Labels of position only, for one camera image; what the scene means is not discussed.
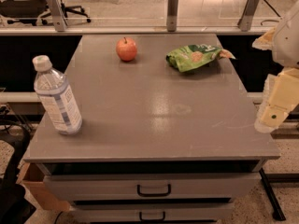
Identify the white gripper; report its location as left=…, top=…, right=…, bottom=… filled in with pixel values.
left=252, top=1, right=299, bottom=133

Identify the green rice chip bag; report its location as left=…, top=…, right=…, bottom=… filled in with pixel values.
left=166, top=44, right=235, bottom=73

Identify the clear plastic water bottle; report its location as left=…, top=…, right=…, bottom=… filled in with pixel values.
left=33, top=55, right=82, bottom=134

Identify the grey drawer cabinet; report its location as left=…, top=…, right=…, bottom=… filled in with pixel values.
left=24, top=34, right=279, bottom=210

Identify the black table leg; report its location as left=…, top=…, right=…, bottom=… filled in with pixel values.
left=259, top=169, right=286, bottom=221

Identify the red apple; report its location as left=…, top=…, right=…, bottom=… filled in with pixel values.
left=116, top=37, right=137, bottom=62

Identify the upper grey drawer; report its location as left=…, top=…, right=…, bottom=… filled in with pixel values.
left=44, top=173, right=260, bottom=202

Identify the grey drawer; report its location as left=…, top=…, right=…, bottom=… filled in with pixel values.
left=71, top=203, right=234, bottom=223
left=44, top=173, right=260, bottom=202

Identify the lower grey drawer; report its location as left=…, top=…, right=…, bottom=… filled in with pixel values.
left=71, top=203, right=234, bottom=223

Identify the black office chair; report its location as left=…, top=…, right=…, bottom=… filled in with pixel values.
left=0, top=0, right=91, bottom=26

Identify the cardboard box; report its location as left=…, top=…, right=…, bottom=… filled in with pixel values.
left=18, top=162, right=70, bottom=212

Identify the black chair at left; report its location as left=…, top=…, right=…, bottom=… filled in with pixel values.
left=0, top=119, right=36, bottom=224

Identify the right metal bracket post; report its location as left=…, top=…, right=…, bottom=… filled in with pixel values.
left=237, top=0, right=260, bottom=32

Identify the metal bracket post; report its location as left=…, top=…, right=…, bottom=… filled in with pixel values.
left=166, top=0, right=178, bottom=32
left=237, top=0, right=260, bottom=32
left=46, top=0, right=67, bottom=32

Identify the middle metal bracket post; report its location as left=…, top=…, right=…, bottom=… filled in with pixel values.
left=166, top=0, right=178, bottom=32

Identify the left metal bracket post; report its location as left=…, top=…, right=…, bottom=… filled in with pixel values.
left=46, top=0, right=67, bottom=32

